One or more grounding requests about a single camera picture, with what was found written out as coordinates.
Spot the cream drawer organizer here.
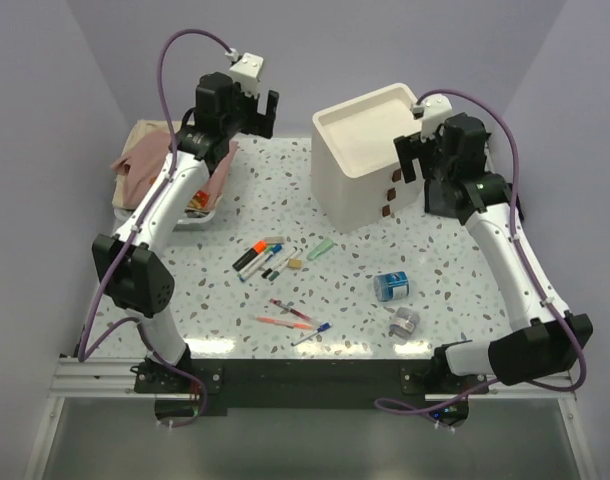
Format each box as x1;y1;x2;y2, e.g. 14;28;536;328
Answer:
310;83;423;233

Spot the grey white eraser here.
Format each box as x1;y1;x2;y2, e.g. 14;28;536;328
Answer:
263;236;285;245

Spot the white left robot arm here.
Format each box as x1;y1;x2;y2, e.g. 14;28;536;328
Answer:
92;70;279;397

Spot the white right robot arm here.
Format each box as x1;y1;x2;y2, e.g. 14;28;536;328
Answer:
394;107;593;393

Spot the pink printed t-shirt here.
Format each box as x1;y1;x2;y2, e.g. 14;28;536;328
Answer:
111;130;238;212

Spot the blue label can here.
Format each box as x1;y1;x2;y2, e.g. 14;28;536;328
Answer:
373;271;410;302

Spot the orange black highlighter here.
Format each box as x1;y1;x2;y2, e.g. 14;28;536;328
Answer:
232;241;267;272

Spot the white laundry tray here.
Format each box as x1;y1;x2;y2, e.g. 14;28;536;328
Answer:
113;206;216;225

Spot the blue cap white marker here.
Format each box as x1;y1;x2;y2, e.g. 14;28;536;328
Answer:
238;244;283;282

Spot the green cap white marker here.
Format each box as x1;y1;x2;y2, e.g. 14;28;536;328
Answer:
238;245;274;277

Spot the black cap white marker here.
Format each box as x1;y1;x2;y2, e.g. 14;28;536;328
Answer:
261;247;298;279

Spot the clear tape roll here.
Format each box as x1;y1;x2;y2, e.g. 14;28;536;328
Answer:
389;307;420;339

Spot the dark green cap marker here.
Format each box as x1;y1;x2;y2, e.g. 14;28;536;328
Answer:
268;249;302;282

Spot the blue cap ballpoint pen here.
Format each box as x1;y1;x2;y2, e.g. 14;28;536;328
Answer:
291;322;331;347

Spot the dark red pen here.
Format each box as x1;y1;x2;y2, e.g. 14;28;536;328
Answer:
269;298;320;326

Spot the orange pen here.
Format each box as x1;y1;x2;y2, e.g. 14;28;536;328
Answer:
256;317;315;330

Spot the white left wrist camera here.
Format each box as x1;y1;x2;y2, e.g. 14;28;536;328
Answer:
226;49;264;98

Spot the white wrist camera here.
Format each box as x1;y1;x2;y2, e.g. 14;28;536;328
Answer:
226;49;264;98
411;94;453;141

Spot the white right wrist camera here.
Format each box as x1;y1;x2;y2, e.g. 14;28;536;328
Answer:
411;94;453;141

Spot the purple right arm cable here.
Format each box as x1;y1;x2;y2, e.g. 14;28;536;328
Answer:
373;88;588;430

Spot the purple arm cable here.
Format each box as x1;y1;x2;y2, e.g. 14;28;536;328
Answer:
373;88;588;430
77;29;239;429

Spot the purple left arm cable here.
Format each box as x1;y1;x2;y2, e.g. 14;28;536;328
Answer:
77;29;239;429

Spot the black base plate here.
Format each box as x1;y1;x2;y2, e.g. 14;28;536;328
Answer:
133;357;489;419

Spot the aluminium frame rail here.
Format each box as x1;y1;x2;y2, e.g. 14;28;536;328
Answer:
48;358;576;400

